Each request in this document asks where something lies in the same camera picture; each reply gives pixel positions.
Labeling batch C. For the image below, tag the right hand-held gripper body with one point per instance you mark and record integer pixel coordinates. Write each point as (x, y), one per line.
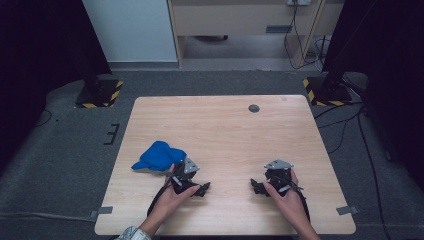
(278, 175)

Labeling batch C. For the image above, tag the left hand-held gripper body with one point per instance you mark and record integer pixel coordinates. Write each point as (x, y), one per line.
(182, 173)

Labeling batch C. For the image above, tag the blue towel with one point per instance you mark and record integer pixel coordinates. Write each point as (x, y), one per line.
(160, 156)

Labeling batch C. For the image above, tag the person's left hand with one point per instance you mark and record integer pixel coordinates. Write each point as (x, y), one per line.
(171, 203)

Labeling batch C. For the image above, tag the person's right hand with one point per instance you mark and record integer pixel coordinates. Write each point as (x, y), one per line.
(291, 205)

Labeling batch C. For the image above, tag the grey round table grommet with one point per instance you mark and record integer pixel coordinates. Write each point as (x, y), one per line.
(254, 108)

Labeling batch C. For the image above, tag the grey tape piece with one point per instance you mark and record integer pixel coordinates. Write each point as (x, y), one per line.
(101, 211)
(347, 210)

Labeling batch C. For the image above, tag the black yellow-striped stand base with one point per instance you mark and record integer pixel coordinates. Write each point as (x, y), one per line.
(100, 96)
(328, 95)

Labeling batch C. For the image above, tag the dark object under desk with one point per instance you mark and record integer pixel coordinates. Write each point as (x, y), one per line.
(211, 38)

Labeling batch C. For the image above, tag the white cabinet panel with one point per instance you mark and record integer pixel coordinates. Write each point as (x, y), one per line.
(130, 30)

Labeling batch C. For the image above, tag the black curtain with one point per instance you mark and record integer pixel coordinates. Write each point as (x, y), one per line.
(40, 60)
(393, 66)

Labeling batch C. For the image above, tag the light wooden desk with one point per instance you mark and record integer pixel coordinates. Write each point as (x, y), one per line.
(230, 18)

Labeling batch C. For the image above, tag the white power strip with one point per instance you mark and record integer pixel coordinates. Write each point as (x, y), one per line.
(299, 2)

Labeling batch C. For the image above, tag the black stand post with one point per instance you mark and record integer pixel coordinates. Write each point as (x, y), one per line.
(333, 76)
(91, 80)

